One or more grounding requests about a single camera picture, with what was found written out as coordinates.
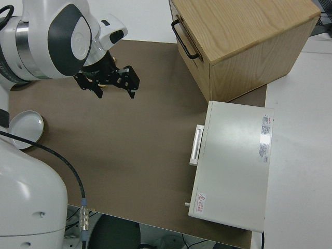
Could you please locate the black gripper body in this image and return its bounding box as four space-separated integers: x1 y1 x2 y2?
82 51 125 88

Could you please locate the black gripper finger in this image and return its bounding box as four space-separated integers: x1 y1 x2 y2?
121 65 141 100
73 73 103 100

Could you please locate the gray round plate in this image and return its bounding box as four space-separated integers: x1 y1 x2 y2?
9 110 44 150

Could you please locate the brown table mat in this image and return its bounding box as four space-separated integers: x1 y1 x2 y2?
7 39 268 247

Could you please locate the wooden drawer cabinet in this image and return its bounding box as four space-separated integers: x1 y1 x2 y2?
168 0 321 103

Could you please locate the white toaster oven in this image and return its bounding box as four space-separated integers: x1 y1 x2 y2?
183 100 275 233

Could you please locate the black floor stand base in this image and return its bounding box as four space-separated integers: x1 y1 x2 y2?
97 214 142 249

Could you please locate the black cabinet drawer handle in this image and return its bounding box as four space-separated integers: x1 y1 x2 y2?
171 20 200 60

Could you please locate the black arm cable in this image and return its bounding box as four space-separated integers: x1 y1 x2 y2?
0 129 90 249

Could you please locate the white oven door handle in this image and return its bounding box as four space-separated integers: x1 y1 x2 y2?
189 124 205 166

